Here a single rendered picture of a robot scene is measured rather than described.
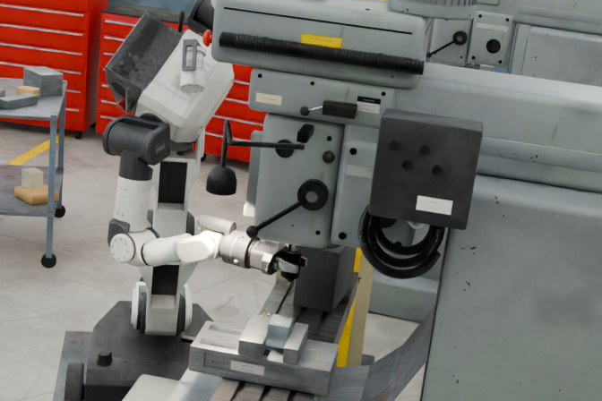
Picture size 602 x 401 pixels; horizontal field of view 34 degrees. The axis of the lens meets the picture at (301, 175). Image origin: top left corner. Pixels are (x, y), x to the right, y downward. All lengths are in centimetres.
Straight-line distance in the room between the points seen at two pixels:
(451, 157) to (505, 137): 28
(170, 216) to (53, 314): 192
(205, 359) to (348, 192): 56
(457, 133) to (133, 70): 108
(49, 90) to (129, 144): 296
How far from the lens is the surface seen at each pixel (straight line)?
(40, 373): 444
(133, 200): 268
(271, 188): 232
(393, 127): 196
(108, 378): 321
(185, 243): 255
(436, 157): 196
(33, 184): 552
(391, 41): 217
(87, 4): 749
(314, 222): 232
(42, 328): 481
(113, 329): 355
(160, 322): 336
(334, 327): 280
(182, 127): 269
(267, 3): 221
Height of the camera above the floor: 217
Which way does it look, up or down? 17 degrees down
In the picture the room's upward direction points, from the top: 6 degrees clockwise
